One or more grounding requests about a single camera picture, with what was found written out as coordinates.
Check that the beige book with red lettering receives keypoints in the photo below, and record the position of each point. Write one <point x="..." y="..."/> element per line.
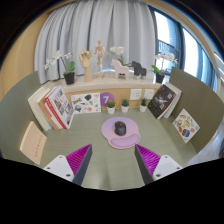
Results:
<point x="33" y="143"/>

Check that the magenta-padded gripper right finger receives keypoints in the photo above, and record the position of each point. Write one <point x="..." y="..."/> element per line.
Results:
<point x="165" y="165"/>

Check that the red-spined book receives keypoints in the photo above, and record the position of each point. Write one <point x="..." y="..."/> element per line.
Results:
<point x="49" y="108"/>

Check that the grey-white curtain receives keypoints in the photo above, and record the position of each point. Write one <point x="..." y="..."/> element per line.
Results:
<point x="93" y="23"/>

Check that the magazine with photo cover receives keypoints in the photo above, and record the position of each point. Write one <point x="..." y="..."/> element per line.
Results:
<point x="61" y="106"/>

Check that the black horse figurine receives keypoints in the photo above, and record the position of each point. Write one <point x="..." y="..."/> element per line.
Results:
<point x="138" y="69"/>

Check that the black computer mouse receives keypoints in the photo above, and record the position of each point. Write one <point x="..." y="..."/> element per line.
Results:
<point x="120" y="128"/>

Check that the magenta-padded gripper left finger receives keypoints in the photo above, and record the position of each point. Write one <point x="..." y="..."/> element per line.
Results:
<point x="60" y="165"/>

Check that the colourful sticker sheet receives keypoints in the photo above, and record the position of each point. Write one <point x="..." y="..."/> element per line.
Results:
<point x="186" y="125"/>

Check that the black-covered book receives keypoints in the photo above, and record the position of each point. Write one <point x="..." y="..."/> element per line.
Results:
<point x="161" y="101"/>

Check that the tan book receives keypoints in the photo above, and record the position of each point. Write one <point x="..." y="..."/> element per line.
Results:
<point x="43" y="111"/>

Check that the wooden hand model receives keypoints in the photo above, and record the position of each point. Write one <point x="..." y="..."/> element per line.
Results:
<point x="86" y="61"/>

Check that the white wall socket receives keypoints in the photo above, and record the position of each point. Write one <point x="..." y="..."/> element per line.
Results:
<point x="148" y="94"/>
<point x="135" y="94"/>

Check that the small spiky succulent in white pot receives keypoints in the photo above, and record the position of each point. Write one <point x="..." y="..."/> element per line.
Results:
<point x="143" y="108"/>

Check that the purple mouse pad with wrist rest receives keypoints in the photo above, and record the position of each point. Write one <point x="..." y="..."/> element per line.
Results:
<point x="108" y="130"/>

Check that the large glass window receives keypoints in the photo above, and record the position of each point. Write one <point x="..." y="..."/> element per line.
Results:
<point x="190" y="50"/>

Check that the round purple number sticker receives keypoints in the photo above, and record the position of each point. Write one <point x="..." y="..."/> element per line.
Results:
<point x="106" y="97"/>

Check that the pink horse figurine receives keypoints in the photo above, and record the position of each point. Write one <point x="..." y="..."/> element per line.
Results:
<point x="119" y="70"/>

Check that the wooden mannequin figure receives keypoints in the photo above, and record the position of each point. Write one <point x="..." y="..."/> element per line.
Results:
<point x="100" y="55"/>

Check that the white sticker sheet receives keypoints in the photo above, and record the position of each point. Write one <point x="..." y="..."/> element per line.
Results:
<point x="85" y="103"/>

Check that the light wooden desk ledge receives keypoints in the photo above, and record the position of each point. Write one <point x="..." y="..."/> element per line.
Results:
<point x="106" y="83"/>

